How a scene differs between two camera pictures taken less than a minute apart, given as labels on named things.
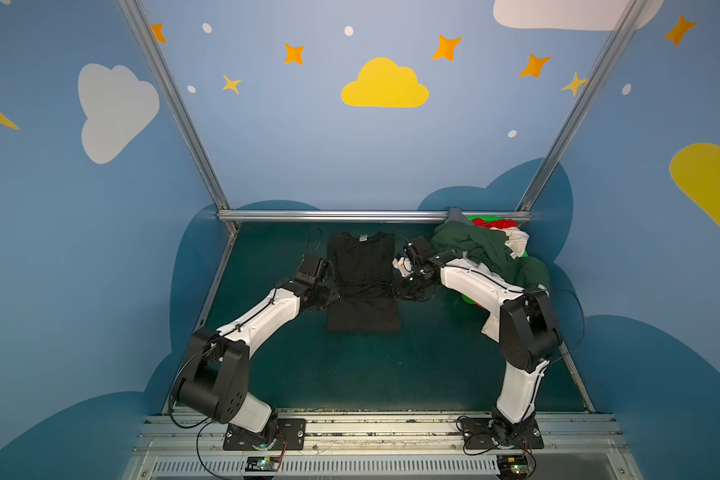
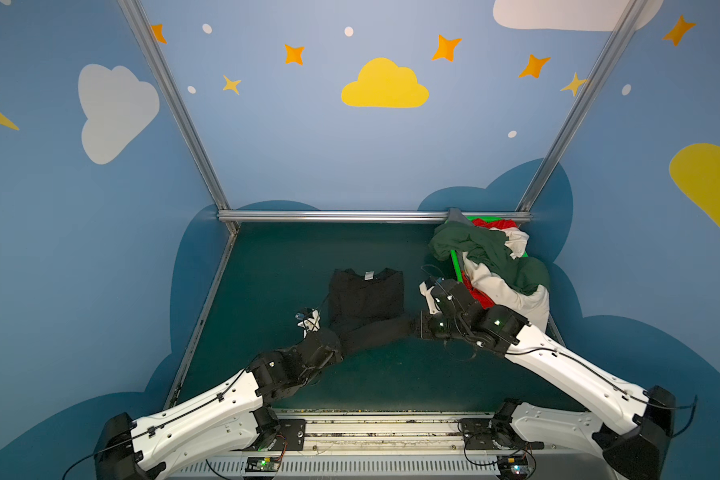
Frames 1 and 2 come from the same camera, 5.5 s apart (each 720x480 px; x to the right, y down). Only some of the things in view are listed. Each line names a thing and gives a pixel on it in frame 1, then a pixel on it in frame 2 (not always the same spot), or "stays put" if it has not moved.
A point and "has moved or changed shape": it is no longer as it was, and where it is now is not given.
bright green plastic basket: x=466 y=298 stays put
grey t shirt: x=455 y=214 stays put
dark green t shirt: x=487 y=249 stays put
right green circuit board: x=514 y=465 stays put
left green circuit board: x=262 y=464 stays put
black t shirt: x=363 y=273 has moved or changed shape
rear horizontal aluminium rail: x=364 y=215 stays put
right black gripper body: x=410 y=287 to x=431 y=324
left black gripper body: x=327 y=291 to x=325 y=343
